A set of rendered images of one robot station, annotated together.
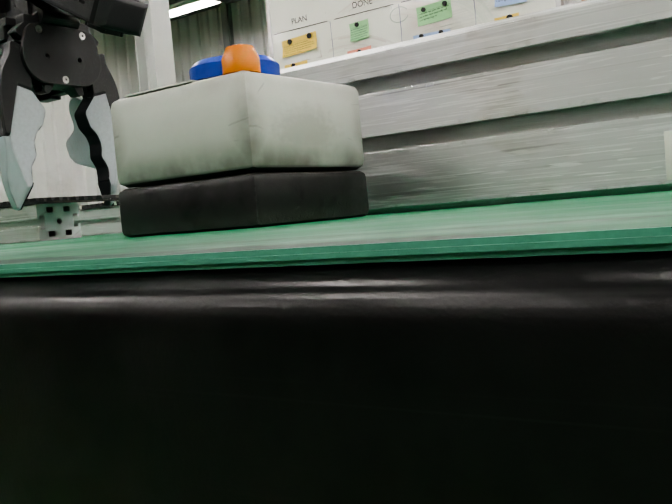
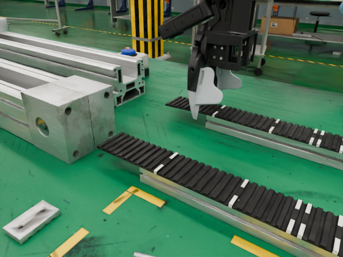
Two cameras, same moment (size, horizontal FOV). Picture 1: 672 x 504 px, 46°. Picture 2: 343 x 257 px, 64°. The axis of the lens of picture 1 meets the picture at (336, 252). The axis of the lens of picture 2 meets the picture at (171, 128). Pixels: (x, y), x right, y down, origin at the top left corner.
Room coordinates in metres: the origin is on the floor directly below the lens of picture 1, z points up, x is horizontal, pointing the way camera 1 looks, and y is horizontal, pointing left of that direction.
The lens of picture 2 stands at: (1.11, 0.13, 1.02)
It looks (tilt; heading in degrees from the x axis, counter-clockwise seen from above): 29 degrees down; 178
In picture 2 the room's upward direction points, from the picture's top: 1 degrees clockwise
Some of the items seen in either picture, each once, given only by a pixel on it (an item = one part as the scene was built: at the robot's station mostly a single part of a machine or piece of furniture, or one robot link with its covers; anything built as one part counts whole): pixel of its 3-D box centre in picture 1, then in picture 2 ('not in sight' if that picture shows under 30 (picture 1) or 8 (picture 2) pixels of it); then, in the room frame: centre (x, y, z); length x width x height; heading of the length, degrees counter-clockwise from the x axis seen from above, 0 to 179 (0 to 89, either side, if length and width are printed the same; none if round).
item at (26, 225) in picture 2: not in sight; (32, 220); (0.89, -0.01, 0.78); 0.05 x 0.03 x 0.01; 148
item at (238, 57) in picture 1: (240, 59); not in sight; (0.31, 0.03, 0.85); 0.01 x 0.01 x 0.01
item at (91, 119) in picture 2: not in sight; (78, 113); (0.70, -0.01, 0.83); 0.12 x 0.09 x 0.10; 145
